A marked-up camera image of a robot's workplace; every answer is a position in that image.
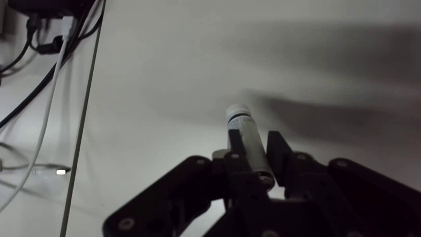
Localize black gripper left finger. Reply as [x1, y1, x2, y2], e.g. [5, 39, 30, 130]
[104, 129, 261, 237]

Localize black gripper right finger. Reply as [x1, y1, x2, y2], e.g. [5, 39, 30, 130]
[267, 130, 421, 237]

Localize white bottle with black band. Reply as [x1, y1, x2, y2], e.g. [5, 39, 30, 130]
[225, 102, 276, 187]

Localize black device box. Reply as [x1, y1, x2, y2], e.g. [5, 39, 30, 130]
[7, 0, 97, 16]

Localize thin black cable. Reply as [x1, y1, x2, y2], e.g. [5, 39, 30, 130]
[58, 10, 105, 237]

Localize grey cable with plug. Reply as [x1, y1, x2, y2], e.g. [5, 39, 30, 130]
[0, 162, 72, 176]

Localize black cables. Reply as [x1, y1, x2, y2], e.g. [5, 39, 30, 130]
[0, 0, 105, 213]

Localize thick black cable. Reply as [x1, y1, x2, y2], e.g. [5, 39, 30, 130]
[0, 8, 107, 129]

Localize black cable with ferrite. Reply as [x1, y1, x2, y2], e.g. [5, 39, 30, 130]
[25, 12, 66, 56]

